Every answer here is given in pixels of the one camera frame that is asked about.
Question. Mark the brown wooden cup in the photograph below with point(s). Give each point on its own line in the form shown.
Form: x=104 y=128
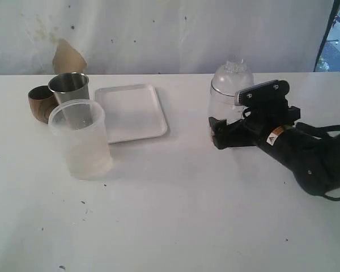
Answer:
x=42 y=102

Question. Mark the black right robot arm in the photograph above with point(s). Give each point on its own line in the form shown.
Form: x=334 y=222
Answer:
x=311 y=153

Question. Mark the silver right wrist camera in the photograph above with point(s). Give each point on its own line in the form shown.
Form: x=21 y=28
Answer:
x=262 y=93

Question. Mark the stainless steel cup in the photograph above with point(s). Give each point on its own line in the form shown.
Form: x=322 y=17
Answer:
x=73 y=86

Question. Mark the translucent plastic container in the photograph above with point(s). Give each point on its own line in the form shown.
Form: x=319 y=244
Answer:
x=86 y=151

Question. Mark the clear measuring beaker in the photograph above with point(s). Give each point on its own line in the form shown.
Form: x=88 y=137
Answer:
x=222 y=107

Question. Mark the clear plastic dome lid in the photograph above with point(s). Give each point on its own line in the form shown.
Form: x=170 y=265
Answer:
x=234 y=75

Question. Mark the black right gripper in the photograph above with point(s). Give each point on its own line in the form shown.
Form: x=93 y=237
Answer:
x=258 y=121

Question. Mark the white rectangular tray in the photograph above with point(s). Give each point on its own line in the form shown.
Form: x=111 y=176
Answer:
x=132 y=112

